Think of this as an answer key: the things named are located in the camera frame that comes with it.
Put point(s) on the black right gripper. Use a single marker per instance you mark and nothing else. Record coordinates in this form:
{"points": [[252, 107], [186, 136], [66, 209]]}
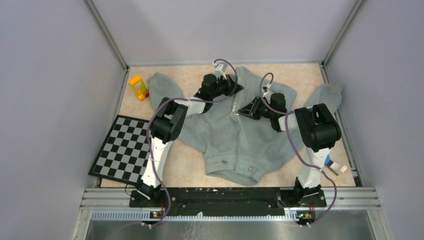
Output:
{"points": [[251, 109]]}

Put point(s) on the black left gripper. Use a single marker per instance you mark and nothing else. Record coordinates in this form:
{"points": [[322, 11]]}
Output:
{"points": [[232, 88]]}

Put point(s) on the grey zip-up jacket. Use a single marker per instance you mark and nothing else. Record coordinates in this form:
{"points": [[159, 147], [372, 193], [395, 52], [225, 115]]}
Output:
{"points": [[237, 148]]}

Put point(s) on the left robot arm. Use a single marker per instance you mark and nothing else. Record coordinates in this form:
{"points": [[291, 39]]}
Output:
{"points": [[167, 122]]}

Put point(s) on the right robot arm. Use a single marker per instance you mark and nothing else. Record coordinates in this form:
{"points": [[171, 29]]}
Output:
{"points": [[319, 132]]}

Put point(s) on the blue toy block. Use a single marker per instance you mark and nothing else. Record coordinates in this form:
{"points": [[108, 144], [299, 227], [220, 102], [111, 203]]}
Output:
{"points": [[328, 161]]}

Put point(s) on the white small card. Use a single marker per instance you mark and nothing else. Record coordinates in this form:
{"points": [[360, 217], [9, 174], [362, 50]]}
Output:
{"points": [[337, 168]]}

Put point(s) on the black white checkerboard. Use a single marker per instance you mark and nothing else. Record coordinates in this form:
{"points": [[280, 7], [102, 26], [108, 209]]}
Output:
{"points": [[124, 154]]}

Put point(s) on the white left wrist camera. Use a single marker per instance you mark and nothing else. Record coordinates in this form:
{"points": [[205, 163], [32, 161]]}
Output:
{"points": [[219, 70]]}

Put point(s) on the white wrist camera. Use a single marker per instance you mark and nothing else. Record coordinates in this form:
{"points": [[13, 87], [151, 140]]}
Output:
{"points": [[219, 70], [267, 92]]}

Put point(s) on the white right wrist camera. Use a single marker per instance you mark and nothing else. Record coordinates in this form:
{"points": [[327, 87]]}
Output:
{"points": [[267, 92]]}

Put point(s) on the yellow toy block frame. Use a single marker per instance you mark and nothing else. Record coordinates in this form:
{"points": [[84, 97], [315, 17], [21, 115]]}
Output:
{"points": [[139, 87]]}

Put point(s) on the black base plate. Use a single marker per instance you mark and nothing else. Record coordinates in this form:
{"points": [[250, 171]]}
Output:
{"points": [[228, 201]]}

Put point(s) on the aluminium front rail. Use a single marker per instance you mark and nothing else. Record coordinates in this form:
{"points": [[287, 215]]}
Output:
{"points": [[113, 204]]}

